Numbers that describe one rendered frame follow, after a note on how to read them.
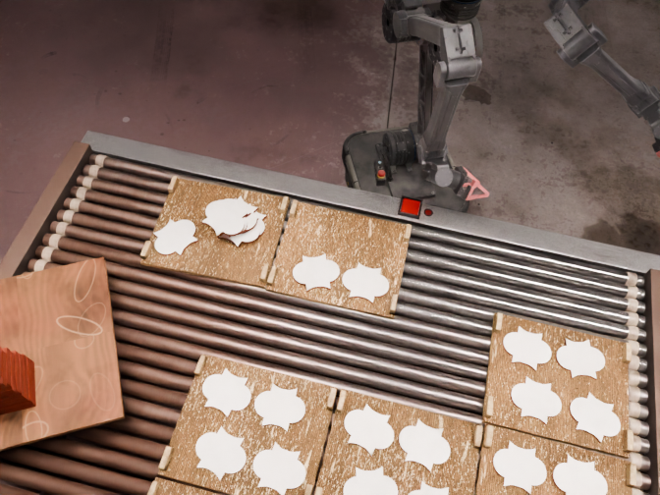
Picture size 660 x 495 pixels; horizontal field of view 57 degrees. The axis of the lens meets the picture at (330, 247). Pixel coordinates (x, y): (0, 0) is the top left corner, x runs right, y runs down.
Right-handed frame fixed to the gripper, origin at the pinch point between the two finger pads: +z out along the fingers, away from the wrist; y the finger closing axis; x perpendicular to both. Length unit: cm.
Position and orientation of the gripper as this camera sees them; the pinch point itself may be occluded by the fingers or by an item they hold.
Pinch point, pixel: (481, 189)
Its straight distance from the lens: 203.1
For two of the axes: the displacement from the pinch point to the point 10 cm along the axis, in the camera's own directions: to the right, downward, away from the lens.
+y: 0.9, 4.5, -8.9
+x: 3.4, -8.5, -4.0
